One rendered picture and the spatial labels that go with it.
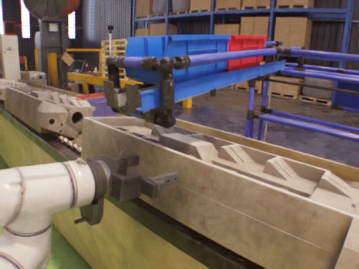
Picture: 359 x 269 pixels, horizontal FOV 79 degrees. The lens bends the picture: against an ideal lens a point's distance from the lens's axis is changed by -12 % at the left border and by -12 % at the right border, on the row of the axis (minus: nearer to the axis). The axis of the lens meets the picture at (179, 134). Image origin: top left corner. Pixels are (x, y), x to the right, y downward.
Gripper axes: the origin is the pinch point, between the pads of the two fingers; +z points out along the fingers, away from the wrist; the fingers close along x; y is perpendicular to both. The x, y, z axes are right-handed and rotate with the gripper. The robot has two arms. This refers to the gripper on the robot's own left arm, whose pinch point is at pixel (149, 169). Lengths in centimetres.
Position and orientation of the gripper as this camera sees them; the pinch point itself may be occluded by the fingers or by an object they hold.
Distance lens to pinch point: 59.2
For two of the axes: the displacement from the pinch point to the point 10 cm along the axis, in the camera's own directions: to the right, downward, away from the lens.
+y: 1.5, -9.7, -1.9
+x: -7.6, -2.4, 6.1
